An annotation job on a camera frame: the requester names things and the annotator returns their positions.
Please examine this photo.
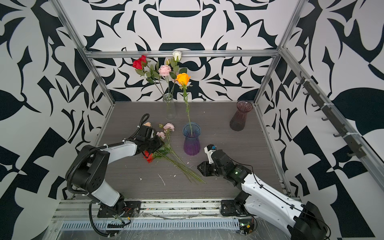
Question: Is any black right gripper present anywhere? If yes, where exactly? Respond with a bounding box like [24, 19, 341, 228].
[196, 160, 228, 178]

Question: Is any purple blue glass vase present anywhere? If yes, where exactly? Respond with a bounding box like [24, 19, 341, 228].
[183, 122, 201, 156]

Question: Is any clear glass vase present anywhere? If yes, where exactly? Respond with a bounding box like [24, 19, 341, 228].
[163, 93, 177, 120]

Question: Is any smoky pink glass vase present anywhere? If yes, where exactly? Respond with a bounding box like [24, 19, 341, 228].
[230, 101, 253, 132]

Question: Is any orange rose stem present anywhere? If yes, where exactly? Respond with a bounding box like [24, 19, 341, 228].
[176, 73, 193, 133]

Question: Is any pink peony flower stem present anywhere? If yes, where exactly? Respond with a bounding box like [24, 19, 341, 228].
[158, 58, 180, 95]

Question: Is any red rose stem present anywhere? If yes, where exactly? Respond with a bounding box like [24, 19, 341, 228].
[133, 55, 166, 95]

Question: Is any white rose stem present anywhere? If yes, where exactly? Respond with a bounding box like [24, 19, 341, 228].
[167, 51, 191, 100]

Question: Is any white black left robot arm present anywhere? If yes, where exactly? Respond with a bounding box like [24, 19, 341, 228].
[66, 126, 163, 207]

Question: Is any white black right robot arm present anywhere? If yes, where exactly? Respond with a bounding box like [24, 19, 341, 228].
[198, 145, 332, 240]

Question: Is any mixed artificial flower bouquet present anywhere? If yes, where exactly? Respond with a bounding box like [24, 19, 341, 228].
[143, 123, 205, 183]

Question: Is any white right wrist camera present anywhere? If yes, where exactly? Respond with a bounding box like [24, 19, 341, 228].
[204, 144, 217, 164]

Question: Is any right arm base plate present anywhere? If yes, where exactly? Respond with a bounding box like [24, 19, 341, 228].
[220, 200, 260, 217]

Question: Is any white slotted cable duct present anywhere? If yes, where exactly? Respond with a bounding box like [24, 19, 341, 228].
[61, 218, 241, 231]

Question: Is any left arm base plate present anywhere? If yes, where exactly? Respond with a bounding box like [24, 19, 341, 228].
[97, 201, 142, 218]

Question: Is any black corrugated cable hose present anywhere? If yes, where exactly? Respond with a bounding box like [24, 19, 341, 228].
[65, 113, 151, 238]

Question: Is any aluminium front rail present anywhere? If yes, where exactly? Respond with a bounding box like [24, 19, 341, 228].
[53, 199, 221, 220]

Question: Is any black wall hook rack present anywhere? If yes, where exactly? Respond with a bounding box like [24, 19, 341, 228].
[297, 72, 367, 159]

